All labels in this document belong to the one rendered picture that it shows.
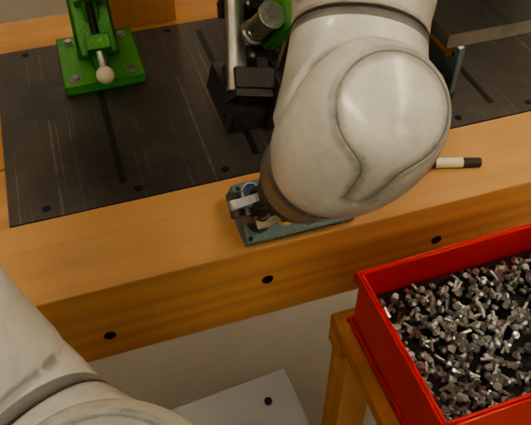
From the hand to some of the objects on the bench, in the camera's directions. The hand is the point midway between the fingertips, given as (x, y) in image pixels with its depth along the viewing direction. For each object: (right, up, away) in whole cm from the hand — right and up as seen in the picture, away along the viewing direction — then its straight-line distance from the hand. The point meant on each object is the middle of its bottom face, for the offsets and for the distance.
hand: (265, 212), depth 78 cm
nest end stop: (-2, +15, +22) cm, 26 cm away
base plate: (+12, +24, +35) cm, 44 cm away
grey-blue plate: (+26, +16, +25) cm, 39 cm away
